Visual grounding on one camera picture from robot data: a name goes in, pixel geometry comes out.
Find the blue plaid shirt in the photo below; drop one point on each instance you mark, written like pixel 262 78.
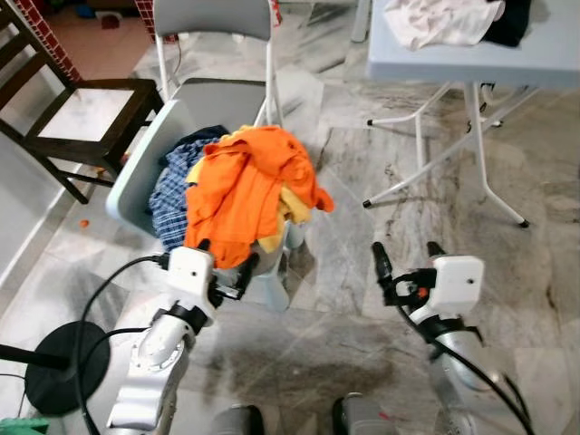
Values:
pixel 172 208

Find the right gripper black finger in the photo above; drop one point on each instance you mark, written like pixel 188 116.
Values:
pixel 382 261
pixel 436 249

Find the green object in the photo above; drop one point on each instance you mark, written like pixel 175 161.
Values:
pixel 23 428

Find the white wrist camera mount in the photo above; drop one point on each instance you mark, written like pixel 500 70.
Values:
pixel 190 272
pixel 460 285

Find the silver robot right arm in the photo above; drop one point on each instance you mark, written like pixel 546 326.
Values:
pixel 458 362

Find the grey plastic laundry basket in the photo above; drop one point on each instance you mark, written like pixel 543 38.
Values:
pixel 140 181

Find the navy garment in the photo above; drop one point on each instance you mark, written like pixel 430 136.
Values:
pixel 512 23

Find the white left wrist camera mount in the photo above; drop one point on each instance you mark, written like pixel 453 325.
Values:
pixel 190 272

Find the orange t-shirt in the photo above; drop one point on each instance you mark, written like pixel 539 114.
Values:
pixel 245 190

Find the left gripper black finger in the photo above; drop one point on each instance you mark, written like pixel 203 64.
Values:
pixel 202 246
pixel 249 265

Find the light blue folding table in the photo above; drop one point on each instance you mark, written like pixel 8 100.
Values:
pixel 471 68

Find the robot left leg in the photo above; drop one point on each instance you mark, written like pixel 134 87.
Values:
pixel 240 421

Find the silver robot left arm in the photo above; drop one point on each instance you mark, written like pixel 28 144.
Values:
pixel 163 353

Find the dark wooden chair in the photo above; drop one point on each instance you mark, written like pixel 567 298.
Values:
pixel 91 113

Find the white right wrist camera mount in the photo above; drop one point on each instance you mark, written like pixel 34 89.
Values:
pixel 460 285

